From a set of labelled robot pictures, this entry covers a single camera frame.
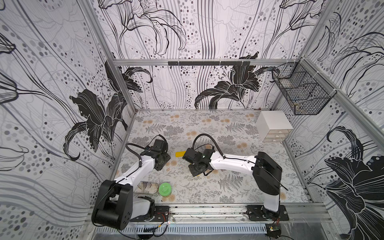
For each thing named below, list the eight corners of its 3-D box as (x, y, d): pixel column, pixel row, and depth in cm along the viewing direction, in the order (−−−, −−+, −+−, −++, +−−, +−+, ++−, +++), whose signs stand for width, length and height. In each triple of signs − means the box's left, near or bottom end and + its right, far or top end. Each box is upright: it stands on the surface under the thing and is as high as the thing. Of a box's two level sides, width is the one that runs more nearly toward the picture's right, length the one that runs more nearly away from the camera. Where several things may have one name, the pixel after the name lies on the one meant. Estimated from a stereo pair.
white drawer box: (259, 142, 102) (267, 130, 91) (253, 123, 112) (259, 110, 101) (283, 142, 101) (294, 129, 90) (275, 123, 112) (283, 110, 101)
